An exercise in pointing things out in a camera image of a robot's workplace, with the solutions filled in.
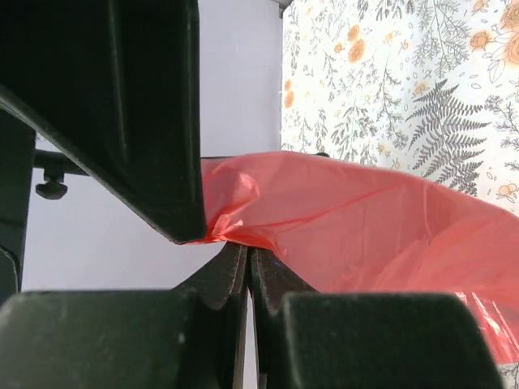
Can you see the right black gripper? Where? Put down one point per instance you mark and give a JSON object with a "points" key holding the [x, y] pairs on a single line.
{"points": [[115, 86]]}

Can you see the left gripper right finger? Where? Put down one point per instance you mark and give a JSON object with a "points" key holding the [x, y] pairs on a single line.
{"points": [[307, 339]]}

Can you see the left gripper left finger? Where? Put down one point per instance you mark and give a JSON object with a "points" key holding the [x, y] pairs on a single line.
{"points": [[191, 336]]}

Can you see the red plastic trash bag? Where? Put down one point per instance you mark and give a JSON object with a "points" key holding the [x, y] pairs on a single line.
{"points": [[348, 228]]}

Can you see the black perforated music stand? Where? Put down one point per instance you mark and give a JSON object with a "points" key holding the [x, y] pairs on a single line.
{"points": [[55, 166]]}

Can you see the floral patterned table mat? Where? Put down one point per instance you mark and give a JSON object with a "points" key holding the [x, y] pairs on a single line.
{"points": [[425, 87]]}

